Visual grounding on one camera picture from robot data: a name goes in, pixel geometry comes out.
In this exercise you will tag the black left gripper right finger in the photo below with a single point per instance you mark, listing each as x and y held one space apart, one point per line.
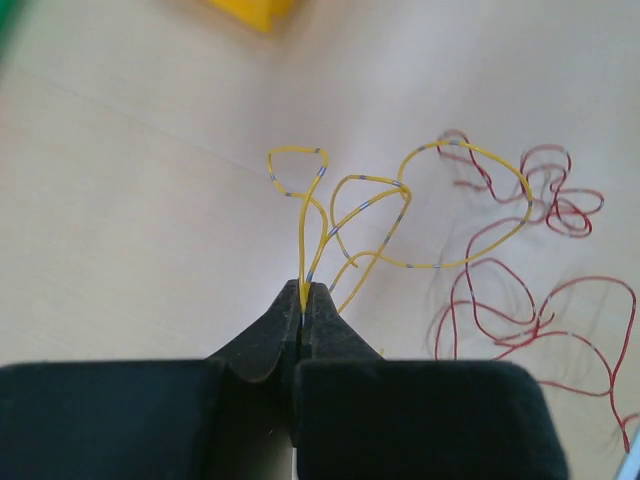
359 416

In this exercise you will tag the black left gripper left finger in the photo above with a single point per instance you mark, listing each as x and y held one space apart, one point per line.
221 417

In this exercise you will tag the yellow plastic bin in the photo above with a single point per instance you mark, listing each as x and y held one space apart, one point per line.
264 16

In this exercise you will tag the right green plastic bin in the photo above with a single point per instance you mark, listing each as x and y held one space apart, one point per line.
10 11

